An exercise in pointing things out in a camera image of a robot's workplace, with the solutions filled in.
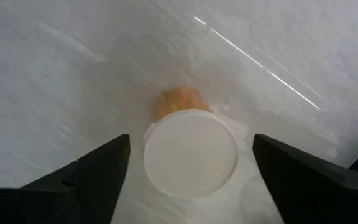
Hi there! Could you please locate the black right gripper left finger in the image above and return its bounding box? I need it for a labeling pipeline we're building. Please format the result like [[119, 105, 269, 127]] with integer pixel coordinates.
[[20, 133, 132, 224]]

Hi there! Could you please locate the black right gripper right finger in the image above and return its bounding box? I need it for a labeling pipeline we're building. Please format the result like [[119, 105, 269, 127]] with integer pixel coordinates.
[[252, 133, 358, 224]]

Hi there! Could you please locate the orange bottle with white cap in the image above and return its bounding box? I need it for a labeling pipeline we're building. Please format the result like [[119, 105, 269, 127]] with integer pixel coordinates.
[[143, 86, 239, 198]]

